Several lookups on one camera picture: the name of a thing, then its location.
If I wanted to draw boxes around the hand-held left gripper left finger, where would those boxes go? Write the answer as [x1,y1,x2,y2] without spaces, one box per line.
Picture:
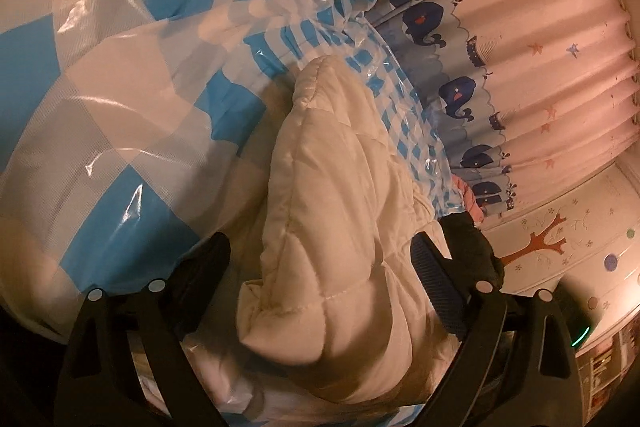
[55,232,232,427]

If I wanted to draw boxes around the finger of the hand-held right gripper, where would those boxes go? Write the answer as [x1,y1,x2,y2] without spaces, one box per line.
[442,212,505,292]

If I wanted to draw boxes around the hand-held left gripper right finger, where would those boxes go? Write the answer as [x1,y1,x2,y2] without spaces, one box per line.
[411,232,583,427]

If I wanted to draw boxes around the cream quilted blanket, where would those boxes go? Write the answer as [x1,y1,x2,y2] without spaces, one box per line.
[235,56,463,400]

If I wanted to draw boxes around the pink cloth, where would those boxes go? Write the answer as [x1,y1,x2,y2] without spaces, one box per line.
[452,176,485,224]

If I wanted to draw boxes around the bookshelf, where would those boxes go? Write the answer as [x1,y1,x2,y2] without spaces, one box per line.
[575,322,632,423]

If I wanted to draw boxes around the whale print curtain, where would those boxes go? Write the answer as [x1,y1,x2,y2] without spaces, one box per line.
[372,0,640,220]

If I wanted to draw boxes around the blue checkered plastic storage bag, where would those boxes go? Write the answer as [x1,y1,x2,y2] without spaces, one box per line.
[0,0,463,427]

